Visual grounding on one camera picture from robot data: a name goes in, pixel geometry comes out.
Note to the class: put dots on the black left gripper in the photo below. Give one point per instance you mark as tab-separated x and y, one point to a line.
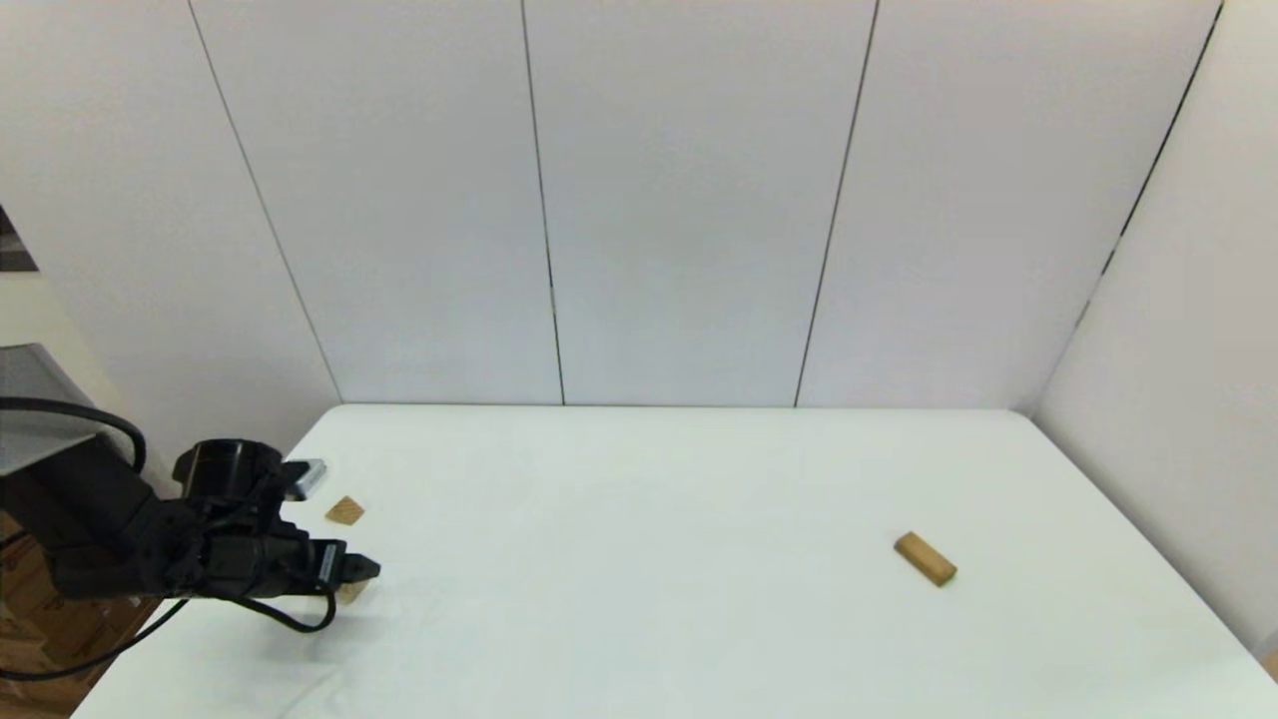
250	564

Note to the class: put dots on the arched wooden building block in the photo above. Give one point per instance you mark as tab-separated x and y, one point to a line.
352	593

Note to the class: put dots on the rectangular wooden building block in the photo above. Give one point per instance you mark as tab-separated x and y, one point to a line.
926	559

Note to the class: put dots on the triangular wooden building block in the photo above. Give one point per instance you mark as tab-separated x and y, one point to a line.
345	512

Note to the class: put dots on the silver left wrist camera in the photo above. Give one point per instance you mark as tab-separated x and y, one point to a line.
308	477

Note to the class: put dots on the dark wall panel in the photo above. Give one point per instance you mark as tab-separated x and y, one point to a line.
12	250

